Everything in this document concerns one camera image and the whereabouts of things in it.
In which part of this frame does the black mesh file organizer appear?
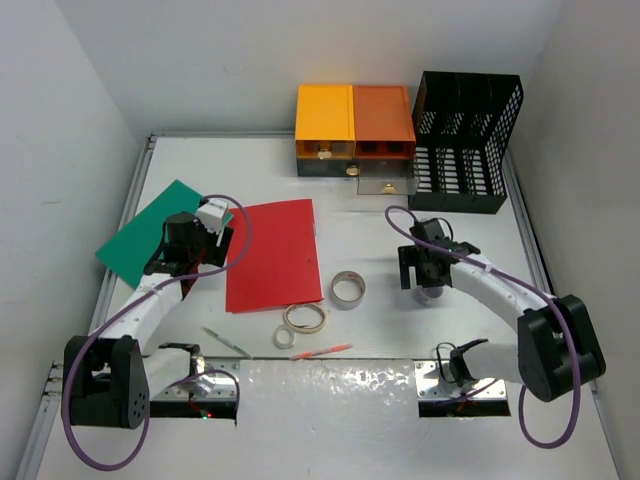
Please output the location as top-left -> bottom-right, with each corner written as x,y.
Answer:
408,71 -> 524,215

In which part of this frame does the silver tape roll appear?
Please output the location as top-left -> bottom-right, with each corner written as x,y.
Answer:
330,271 -> 366,310

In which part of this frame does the white foam front board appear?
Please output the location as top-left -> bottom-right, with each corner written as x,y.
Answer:
37,357 -> 621,480

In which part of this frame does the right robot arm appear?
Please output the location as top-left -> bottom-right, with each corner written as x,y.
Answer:
398,219 -> 606,402

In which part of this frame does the small clear bottle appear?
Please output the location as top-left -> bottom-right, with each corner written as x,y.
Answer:
415,287 -> 444,306

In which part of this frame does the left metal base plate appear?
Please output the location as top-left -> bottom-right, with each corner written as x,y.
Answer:
144,357 -> 241,401

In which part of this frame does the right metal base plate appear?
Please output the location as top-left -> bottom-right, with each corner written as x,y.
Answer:
414,359 -> 507,402

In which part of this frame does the red folder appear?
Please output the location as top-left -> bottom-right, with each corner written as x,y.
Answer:
225,199 -> 323,314

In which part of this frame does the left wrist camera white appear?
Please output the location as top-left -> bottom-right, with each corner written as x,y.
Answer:
195,198 -> 233,234

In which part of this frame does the small clear tape roll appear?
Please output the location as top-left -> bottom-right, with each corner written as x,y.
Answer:
272,325 -> 295,350

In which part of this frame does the orange drawer box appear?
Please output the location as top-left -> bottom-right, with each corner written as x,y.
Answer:
352,84 -> 417,196

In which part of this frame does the metal base plate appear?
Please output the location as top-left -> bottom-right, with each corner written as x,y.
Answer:
414,359 -> 507,402
144,357 -> 241,401

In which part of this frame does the orange highlighter pen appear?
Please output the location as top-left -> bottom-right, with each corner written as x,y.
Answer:
289,344 -> 353,361

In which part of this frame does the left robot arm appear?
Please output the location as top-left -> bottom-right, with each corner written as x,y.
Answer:
62,212 -> 233,429

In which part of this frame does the yellow drawer box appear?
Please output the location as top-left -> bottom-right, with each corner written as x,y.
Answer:
294,84 -> 355,160

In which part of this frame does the beige masking tape roll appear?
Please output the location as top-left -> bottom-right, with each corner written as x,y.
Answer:
283,303 -> 328,335

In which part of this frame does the grey bottom drawer box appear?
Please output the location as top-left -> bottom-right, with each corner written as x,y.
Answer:
296,158 -> 413,178

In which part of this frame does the green notebook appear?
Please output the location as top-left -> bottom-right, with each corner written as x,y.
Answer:
95,180 -> 202,289

